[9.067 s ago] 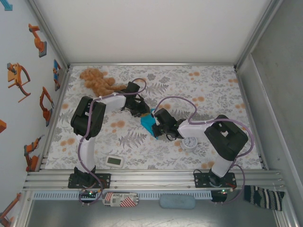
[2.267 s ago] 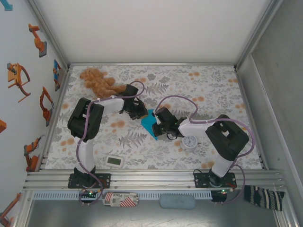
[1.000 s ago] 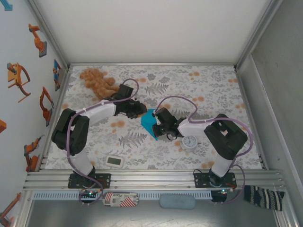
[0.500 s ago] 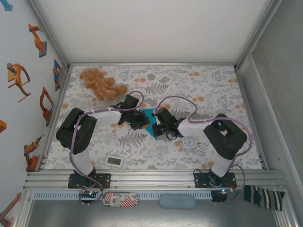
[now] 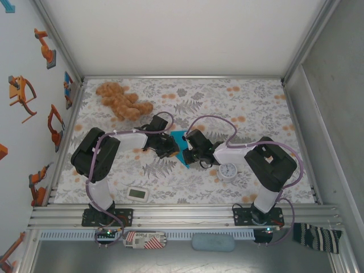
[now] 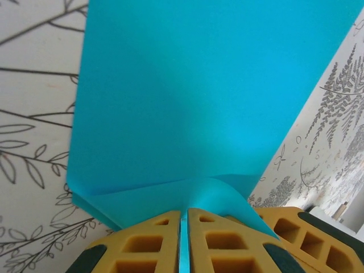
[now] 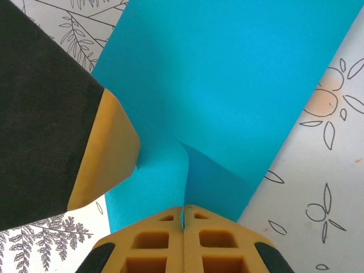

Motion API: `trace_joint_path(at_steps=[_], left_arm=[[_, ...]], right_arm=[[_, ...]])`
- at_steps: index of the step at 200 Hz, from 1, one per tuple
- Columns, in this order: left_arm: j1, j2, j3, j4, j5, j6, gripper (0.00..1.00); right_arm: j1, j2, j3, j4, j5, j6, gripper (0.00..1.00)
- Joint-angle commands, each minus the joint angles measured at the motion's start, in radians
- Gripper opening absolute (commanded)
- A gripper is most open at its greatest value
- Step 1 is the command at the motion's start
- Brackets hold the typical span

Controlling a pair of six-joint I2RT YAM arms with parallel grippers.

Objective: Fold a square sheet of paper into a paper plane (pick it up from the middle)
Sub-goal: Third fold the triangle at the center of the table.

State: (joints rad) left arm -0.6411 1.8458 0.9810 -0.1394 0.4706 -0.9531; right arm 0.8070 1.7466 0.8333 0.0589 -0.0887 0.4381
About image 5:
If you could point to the teal cloth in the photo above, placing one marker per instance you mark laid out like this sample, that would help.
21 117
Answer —
178 136

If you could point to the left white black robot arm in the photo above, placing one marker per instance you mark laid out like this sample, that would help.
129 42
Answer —
82 159

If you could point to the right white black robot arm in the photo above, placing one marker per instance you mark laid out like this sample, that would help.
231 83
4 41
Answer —
270 170

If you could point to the floral tablecloth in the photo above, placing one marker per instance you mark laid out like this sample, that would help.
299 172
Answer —
170 176

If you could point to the white alarm clock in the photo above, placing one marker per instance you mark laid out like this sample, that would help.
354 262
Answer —
227 172

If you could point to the brown teddy bear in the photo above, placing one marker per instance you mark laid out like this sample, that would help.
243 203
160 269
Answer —
119 99

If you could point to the white digital timer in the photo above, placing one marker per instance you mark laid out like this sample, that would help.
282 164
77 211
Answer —
137 194

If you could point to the grey blue sponge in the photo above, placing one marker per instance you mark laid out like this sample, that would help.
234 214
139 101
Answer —
213 242

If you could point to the red white striped package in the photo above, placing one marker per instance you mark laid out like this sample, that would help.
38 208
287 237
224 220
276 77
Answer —
145 240

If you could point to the small green circuit board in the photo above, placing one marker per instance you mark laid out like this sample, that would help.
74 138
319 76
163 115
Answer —
106 233
270 230

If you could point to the black white striped sock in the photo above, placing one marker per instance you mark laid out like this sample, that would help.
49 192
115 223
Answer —
315 237

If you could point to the aluminium mounting rail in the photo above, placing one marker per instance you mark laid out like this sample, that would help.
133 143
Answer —
182 213

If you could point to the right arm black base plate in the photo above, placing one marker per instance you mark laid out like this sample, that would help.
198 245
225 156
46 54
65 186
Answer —
240 217

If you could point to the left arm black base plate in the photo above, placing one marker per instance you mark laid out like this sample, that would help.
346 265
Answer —
128 217

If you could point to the aluminium enclosure frame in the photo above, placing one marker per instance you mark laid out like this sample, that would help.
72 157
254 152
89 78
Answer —
256 76

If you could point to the blue orange wall decal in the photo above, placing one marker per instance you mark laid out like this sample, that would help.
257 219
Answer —
68 88

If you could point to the orange claw wall decal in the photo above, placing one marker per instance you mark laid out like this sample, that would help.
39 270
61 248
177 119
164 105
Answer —
15 91

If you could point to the orange block wall decal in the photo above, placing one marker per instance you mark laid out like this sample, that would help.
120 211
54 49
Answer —
2 152

